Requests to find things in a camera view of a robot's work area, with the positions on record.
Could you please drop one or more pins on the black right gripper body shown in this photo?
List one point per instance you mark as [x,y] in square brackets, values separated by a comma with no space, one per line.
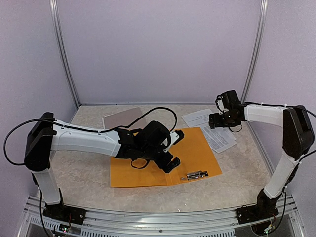
[226,121]

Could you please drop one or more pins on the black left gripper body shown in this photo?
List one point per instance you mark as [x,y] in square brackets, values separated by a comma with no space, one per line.
[151,153]

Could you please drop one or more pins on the orange folder edge clip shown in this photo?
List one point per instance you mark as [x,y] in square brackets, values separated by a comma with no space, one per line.
[195,175]

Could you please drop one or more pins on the orange book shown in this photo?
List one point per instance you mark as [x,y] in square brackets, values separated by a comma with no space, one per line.
[191,154]

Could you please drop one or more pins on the pink file folder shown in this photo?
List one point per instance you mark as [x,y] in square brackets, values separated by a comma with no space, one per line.
[121,118]

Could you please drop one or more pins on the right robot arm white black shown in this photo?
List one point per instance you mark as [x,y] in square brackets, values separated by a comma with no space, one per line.
[297,138]

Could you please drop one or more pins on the sheet under right arm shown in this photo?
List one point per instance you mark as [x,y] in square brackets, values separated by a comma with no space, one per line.
[218,139]

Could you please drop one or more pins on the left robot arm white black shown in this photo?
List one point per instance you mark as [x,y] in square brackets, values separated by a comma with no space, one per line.
[50,134]

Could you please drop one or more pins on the white printed sheet far left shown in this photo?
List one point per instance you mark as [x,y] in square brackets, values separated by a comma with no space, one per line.
[198,118]

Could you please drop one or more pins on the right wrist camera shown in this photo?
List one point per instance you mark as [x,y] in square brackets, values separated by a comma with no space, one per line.
[227,100]

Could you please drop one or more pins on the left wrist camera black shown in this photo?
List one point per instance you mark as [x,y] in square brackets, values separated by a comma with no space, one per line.
[158,136]

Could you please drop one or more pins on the front aluminium rail base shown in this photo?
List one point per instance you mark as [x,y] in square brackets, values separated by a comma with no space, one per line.
[107,223]

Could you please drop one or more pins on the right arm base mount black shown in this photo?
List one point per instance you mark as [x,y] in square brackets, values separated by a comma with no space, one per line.
[264,208]

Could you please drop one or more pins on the right aluminium frame post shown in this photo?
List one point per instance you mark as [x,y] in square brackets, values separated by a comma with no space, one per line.
[256,49]

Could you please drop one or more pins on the aluminium frame post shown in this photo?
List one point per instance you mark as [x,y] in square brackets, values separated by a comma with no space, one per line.
[62,51]
[256,49]

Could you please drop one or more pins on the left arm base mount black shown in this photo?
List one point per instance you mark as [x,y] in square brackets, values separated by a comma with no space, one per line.
[64,213]

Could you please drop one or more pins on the left aluminium frame post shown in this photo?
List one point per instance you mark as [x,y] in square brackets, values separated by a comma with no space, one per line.
[62,51]

